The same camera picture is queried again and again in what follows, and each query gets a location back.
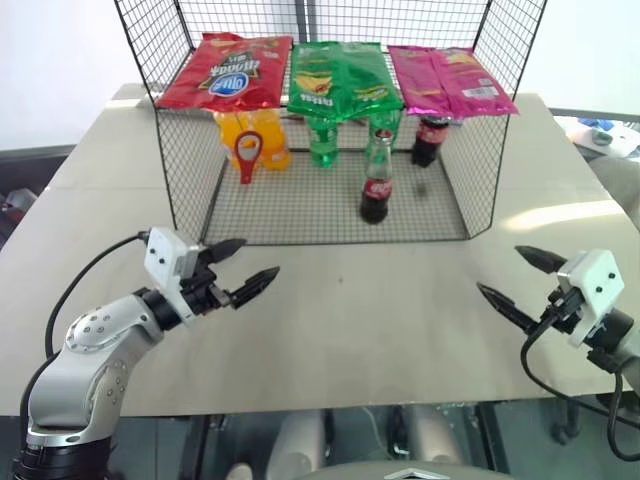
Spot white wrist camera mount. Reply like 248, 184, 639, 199
555, 249, 626, 349
143, 227, 211, 326

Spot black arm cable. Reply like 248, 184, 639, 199
18, 230, 152, 419
519, 305, 640, 461

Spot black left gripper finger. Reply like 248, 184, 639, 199
230, 265, 282, 310
207, 238, 248, 265

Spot green chip bag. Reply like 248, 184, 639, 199
285, 41, 405, 124

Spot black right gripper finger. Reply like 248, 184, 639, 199
514, 244, 569, 275
476, 282, 545, 335

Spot red bottle opener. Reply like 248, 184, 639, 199
232, 130, 262, 186

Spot orange soda plastic bottle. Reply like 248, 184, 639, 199
213, 108, 293, 172

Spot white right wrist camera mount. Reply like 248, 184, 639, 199
555, 249, 626, 349

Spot grey robot torso with logo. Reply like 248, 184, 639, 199
299, 462, 506, 480

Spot black chair caster wheel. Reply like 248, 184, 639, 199
552, 418, 577, 445

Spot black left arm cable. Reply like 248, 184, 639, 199
18, 230, 152, 419

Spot glass cola bottle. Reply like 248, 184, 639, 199
359, 128, 393, 225

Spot dark cola plastic bottle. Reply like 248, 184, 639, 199
410, 115, 450, 168

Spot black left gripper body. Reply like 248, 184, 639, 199
179, 249, 235, 317

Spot black wire mesh shelf rack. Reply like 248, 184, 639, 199
112, 0, 549, 246

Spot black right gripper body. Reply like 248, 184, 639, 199
537, 279, 584, 336

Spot pink chip bag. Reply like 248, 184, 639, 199
388, 44, 520, 121

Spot red chip bag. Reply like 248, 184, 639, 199
155, 32, 294, 114

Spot black cart with red part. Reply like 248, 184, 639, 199
0, 144, 77, 251

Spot grey rounded robot leg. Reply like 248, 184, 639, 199
264, 409, 329, 480
399, 404, 476, 480

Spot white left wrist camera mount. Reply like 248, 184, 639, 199
143, 227, 211, 326

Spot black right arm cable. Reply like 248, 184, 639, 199
519, 305, 640, 461

